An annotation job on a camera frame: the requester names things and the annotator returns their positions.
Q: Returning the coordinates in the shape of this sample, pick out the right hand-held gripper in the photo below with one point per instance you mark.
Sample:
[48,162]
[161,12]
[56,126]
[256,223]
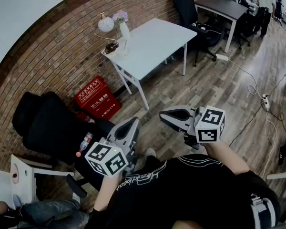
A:
[208,128]

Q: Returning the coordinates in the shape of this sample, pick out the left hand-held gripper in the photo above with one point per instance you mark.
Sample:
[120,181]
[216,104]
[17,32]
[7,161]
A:
[106,160]

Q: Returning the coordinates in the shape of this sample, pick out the person's left forearm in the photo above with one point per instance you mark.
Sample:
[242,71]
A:
[107,192]

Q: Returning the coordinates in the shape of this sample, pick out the person's right forearm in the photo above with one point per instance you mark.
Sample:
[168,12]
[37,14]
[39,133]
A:
[225,157]

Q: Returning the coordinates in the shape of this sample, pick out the person's white shoe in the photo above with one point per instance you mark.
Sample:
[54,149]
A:
[150,153]

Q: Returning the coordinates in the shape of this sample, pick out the red fire extinguisher box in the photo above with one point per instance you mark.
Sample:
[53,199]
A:
[97,99]

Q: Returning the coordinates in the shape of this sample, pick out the red label plastic bottle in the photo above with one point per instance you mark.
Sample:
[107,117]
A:
[85,141]

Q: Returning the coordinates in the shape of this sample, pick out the red fire extinguisher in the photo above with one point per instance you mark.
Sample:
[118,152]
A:
[84,117]

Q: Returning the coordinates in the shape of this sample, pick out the person's black printed t-shirt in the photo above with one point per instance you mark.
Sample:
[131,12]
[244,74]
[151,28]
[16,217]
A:
[186,194]

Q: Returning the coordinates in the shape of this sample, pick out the white power strip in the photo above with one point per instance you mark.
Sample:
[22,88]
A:
[266,101]
[222,57]

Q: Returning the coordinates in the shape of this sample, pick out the white table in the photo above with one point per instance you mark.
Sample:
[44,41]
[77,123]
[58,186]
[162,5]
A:
[155,44]

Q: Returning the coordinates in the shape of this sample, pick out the white ribbed vase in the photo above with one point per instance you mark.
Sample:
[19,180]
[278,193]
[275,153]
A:
[125,31]

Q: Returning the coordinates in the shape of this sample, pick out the black high-back office chair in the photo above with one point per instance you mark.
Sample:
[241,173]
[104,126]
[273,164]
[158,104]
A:
[188,11]

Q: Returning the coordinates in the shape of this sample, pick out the white desk with holes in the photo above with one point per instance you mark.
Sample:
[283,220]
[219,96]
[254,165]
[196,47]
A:
[21,175]

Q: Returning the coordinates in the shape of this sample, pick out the dark desk white legs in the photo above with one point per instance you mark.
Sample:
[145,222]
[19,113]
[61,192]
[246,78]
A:
[221,7]

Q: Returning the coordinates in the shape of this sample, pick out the white furniture frame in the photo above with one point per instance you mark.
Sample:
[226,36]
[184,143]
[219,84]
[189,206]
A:
[281,175]

